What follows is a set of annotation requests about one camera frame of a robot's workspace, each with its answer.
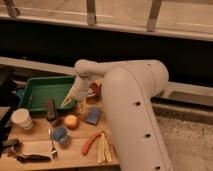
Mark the green plastic tray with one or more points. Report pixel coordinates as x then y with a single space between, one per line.
41 89

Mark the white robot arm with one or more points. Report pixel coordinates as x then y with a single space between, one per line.
127 89

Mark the dark brown bottle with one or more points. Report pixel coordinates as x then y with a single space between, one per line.
52 115

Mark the white tapered gripper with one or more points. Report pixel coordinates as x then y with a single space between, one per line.
79 92

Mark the blue sponge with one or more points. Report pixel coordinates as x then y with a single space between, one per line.
93 116

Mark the orange carrot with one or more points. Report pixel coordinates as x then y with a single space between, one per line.
87 145

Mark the blue cup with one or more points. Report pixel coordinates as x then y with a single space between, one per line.
60 135

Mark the dark tool bottom left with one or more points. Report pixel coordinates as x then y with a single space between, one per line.
32 158

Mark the yellow red apple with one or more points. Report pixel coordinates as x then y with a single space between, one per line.
71 122

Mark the white paper cup stack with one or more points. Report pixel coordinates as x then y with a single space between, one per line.
22 118

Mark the metal fork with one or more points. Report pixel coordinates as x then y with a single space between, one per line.
54 150

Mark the small dark object left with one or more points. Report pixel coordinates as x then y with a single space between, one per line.
11 145

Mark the orange red bowl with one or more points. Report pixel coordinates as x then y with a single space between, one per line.
94 90

